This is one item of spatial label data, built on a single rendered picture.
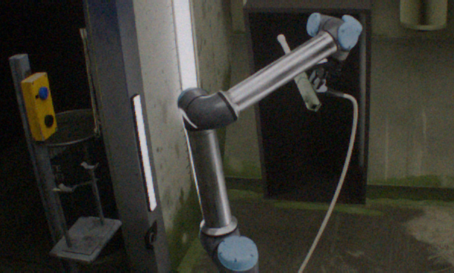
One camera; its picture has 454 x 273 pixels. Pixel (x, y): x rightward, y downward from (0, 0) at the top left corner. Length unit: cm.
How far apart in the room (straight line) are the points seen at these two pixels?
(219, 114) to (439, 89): 257
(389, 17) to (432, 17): 50
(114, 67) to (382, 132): 216
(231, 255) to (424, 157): 227
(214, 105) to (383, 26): 254
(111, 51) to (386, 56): 227
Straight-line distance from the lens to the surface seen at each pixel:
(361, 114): 323
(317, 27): 205
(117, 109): 267
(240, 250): 208
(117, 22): 252
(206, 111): 182
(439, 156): 404
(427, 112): 408
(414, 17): 377
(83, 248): 243
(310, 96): 222
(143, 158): 275
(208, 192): 208
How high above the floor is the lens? 213
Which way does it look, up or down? 24 degrees down
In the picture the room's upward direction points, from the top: 5 degrees counter-clockwise
